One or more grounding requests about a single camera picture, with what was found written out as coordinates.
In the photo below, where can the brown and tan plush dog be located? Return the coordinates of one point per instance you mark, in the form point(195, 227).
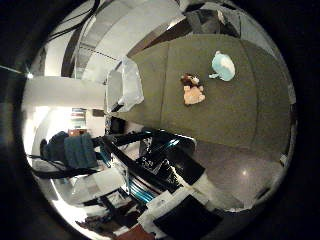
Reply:
point(193, 93)

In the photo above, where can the person in dark blue clothes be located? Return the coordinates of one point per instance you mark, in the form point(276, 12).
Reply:
point(71, 150)

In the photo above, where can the colourful shelf unit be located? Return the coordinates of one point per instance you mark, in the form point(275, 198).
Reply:
point(78, 118)

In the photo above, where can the black box monitor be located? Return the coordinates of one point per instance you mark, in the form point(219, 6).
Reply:
point(116, 126)

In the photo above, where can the clear plastic storage container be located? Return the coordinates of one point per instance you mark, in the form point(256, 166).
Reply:
point(130, 85)

